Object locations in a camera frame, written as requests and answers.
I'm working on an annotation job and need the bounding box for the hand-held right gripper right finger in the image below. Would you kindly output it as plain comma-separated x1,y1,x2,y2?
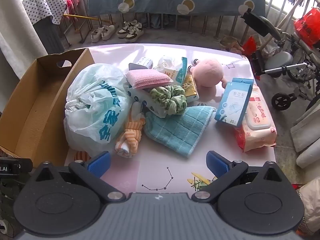
191,151,285,204

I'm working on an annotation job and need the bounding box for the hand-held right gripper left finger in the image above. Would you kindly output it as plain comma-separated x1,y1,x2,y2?
34,151,127,204

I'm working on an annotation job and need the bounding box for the orange striped towel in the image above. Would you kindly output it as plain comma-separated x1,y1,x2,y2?
114,104,147,158

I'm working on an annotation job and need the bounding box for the teal checked towel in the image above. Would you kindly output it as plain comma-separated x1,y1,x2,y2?
144,106,217,158

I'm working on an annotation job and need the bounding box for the brown cardboard box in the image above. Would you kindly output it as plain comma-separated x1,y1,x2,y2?
0,47,95,168

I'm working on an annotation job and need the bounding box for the blue and white tissue pack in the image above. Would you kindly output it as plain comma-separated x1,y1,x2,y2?
124,62,167,118

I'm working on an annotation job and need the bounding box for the green scrunchie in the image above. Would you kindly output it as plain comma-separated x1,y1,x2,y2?
149,84,187,115

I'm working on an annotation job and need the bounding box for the gold tissue pack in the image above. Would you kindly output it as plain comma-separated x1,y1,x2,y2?
182,75,200,103

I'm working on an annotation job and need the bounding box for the pink plush toy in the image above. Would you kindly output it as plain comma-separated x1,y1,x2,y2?
187,58,227,88

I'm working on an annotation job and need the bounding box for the pink sponge cloth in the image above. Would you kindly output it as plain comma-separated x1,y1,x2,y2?
125,69,173,90

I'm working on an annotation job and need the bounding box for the white yellow-print tissue pack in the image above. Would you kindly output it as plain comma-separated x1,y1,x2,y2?
153,56,188,87

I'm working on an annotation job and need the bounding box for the small white tissue pack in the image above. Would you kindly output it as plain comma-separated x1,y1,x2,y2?
135,57,153,68

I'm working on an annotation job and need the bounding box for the pink printed table cover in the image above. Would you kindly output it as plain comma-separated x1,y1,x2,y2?
64,43,277,195

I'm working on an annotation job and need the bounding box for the white printed plastic bag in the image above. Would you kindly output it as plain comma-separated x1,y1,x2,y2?
64,63,135,155

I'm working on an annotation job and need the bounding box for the pink wet wipes pack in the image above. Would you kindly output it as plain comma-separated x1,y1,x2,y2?
234,85,277,153

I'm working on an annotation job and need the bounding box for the white rolled cushion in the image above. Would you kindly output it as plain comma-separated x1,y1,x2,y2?
296,142,320,169

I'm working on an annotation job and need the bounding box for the grey cushion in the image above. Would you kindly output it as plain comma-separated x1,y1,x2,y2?
290,100,320,153

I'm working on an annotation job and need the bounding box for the beige cloth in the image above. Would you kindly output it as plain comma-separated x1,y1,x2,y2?
299,177,320,235

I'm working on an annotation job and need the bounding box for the wheelchair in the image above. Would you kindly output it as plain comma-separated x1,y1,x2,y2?
241,7,320,110

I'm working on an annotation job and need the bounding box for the brown crumpled bag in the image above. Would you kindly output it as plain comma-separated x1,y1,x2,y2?
220,35,242,53

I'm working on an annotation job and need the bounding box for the small red bag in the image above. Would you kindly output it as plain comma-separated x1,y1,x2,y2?
242,36,260,55

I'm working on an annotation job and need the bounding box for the white shoe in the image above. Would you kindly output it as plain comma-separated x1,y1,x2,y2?
91,27,103,43
101,25,115,40

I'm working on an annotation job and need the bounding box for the grey hanging cloth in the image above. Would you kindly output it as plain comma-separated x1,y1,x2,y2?
32,16,65,55

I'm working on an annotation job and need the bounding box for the metal railing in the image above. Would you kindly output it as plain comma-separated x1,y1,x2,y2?
15,0,320,45

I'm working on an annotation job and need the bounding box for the yellow pole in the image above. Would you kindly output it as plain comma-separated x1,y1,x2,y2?
62,14,110,23

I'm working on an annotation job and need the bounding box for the large red plastic bag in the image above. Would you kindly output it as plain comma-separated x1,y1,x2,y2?
294,7,320,48

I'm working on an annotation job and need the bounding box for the white star-print cloth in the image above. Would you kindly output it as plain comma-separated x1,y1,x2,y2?
22,0,67,25

